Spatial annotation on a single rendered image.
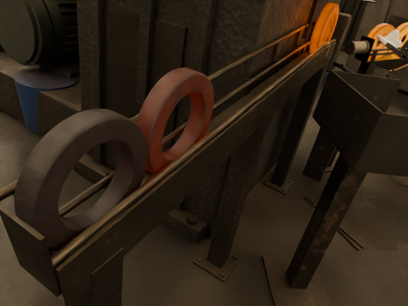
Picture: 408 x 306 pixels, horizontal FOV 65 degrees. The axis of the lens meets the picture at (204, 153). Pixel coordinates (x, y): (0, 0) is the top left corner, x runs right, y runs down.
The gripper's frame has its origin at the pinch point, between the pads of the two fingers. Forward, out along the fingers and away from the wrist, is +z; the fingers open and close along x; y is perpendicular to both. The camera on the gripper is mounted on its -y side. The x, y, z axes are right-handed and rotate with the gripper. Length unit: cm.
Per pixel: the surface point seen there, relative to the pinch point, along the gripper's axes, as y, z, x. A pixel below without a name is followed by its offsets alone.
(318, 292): -66, -41, 56
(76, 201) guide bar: -23, 14, 122
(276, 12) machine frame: -3, 25, 51
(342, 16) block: -1.4, 17.1, -6.9
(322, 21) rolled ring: -2.7, 17.6, 21.3
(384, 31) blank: 0.0, 0.6, -29.7
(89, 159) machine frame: -94, 61, 61
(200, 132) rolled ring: -17, 12, 97
